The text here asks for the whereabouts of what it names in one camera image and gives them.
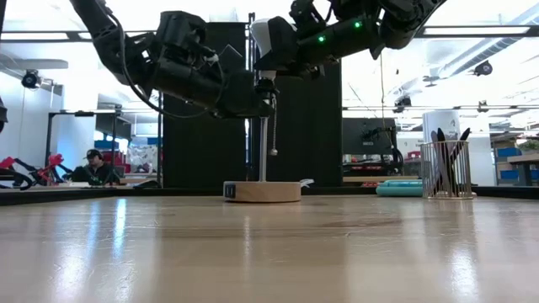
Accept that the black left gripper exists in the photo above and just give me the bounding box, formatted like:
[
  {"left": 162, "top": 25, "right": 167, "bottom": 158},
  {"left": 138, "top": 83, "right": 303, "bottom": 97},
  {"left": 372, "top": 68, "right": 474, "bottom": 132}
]
[{"left": 153, "top": 52, "right": 275, "bottom": 119}]

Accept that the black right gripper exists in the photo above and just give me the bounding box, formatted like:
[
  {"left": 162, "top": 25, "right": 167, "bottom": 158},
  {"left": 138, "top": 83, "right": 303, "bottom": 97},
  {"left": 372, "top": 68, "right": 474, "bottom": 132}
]
[{"left": 254, "top": 19, "right": 350, "bottom": 79}]

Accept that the white reflector lightbulb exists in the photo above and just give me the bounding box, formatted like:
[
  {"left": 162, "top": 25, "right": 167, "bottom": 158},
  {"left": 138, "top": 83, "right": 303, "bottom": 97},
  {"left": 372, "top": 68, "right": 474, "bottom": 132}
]
[{"left": 251, "top": 19, "right": 279, "bottom": 82}]

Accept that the black backdrop panel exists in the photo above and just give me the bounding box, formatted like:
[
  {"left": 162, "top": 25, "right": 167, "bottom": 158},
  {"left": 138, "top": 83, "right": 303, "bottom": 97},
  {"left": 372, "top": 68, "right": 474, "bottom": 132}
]
[{"left": 163, "top": 20, "right": 343, "bottom": 189}]

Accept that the black monitor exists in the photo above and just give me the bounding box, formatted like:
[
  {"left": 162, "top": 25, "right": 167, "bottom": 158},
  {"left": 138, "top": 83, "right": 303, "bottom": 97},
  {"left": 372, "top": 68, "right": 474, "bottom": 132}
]
[{"left": 341, "top": 117, "right": 399, "bottom": 176}]

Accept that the beige wooden desk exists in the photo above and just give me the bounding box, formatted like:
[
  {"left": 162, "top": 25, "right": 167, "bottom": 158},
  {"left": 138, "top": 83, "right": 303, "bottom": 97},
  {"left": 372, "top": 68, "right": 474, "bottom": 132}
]
[{"left": 120, "top": 175, "right": 422, "bottom": 185}]

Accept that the person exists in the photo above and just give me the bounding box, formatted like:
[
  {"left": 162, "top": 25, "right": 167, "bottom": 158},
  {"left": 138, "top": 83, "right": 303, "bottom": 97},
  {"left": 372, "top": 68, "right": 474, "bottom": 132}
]
[{"left": 69, "top": 148, "right": 123, "bottom": 187}]

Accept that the teal calculator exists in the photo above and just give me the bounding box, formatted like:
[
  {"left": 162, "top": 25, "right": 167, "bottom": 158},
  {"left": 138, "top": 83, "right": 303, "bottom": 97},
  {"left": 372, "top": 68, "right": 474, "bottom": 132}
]
[{"left": 376, "top": 179, "right": 424, "bottom": 198}]

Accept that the black pen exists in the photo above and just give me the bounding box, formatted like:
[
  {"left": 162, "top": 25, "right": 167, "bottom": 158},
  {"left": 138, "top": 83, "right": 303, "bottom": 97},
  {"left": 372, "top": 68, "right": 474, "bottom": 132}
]
[
  {"left": 436, "top": 127, "right": 447, "bottom": 193},
  {"left": 448, "top": 127, "right": 472, "bottom": 173}
]

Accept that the black track spotlight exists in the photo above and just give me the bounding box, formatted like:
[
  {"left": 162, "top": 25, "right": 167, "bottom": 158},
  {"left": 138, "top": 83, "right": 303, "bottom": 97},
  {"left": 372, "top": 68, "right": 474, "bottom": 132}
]
[
  {"left": 20, "top": 69, "right": 42, "bottom": 90},
  {"left": 473, "top": 60, "right": 494, "bottom": 77}
]

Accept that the shelf with blue bins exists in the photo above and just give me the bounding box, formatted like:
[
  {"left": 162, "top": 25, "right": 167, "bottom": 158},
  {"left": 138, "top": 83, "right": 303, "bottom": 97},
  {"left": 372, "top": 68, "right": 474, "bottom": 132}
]
[{"left": 490, "top": 134, "right": 526, "bottom": 186}]

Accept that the wooden table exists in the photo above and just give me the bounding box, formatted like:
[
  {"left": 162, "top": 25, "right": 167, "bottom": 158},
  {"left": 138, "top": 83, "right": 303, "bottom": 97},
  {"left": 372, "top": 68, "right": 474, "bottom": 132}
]
[{"left": 507, "top": 153, "right": 539, "bottom": 186}]

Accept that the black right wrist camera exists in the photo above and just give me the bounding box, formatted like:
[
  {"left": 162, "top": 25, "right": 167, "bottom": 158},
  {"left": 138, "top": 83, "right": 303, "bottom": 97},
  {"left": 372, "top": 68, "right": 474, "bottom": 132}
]
[{"left": 290, "top": 0, "right": 334, "bottom": 33}]

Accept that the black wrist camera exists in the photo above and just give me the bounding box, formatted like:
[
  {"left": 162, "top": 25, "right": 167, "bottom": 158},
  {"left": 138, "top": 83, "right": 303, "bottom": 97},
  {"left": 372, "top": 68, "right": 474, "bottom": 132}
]
[
  {"left": 157, "top": 10, "right": 220, "bottom": 60},
  {"left": 290, "top": 0, "right": 334, "bottom": 33}
]

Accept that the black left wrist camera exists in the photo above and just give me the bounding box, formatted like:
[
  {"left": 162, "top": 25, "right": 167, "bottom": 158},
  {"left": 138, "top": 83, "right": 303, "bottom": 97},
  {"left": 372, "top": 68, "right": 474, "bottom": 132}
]
[{"left": 157, "top": 10, "right": 220, "bottom": 60}]

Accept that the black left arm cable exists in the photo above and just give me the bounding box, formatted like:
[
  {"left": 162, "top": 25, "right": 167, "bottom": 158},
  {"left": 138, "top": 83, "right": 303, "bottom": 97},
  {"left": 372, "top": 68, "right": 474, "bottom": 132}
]
[{"left": 104, "top": 10, "right": 227, "bottom": 121}]

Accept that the black standing frame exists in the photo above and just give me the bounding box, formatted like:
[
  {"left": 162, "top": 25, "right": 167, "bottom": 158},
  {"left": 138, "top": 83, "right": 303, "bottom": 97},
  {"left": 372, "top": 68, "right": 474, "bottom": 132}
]
[{"left": 45, "top": 109, "right": 127, "bottom": 186}]

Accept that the black aluminium table frame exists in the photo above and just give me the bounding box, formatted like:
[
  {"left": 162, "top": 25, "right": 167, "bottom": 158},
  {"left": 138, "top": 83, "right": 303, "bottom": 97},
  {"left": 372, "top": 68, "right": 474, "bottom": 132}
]
[{"left": 0, "top": 184, "right": 539, "bottom": 207}]

